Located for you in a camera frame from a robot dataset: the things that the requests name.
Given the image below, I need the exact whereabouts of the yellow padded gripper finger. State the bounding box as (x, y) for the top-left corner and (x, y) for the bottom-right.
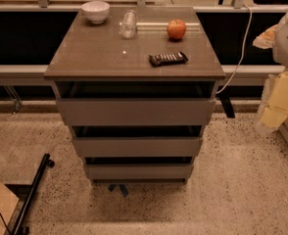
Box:
(254, 70), (288, 135)

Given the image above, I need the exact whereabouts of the grey top drawer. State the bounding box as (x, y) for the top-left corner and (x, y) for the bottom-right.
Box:
(57, 99), (216, 126)

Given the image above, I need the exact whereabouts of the grey drawer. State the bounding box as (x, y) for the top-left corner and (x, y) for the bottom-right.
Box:
(83, 164), (194, 180)
(57, 99), (216, 126)
(72, 137), (203, 158)

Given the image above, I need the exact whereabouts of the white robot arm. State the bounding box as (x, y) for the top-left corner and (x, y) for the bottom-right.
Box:
(254, 12), (288, 135)

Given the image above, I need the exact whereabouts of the grey drawer cabinet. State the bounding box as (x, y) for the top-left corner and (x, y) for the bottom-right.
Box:
(43, 5), (226, 185)

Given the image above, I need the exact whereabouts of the grey middle drawer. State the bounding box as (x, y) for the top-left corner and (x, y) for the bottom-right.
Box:
(72, 137), (203, 158)

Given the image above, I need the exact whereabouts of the grey bottom drawer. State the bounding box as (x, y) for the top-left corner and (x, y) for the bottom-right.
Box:
(83, 164), (194, 180)

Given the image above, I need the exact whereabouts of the black chocolate bar wrapper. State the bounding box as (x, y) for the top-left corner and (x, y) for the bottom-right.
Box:
(149, 52), (188, 67)

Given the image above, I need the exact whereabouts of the red apple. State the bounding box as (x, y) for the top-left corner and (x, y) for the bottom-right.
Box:
(167, 20), (186, 40)

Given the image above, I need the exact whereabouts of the clear drinking glass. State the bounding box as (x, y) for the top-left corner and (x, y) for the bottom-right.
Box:
(120, 10), (137, 38)

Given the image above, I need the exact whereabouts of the blue tape cross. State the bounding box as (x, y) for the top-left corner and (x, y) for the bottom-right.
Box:
(107, 183), (130, 199)

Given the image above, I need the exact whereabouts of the white ceramic bowl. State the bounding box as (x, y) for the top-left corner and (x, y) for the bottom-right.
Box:
(81, 1), (110, 24)

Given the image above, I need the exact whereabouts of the black metal stand bar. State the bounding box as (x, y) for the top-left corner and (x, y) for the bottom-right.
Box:
(12, 154), (55, 235)

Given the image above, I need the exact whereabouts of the grey metal railing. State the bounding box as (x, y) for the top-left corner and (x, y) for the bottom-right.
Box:
(0, 65), (284, 86)

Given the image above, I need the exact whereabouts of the white cable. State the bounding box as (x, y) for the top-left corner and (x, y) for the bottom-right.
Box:
(216, 4), (254, 95)

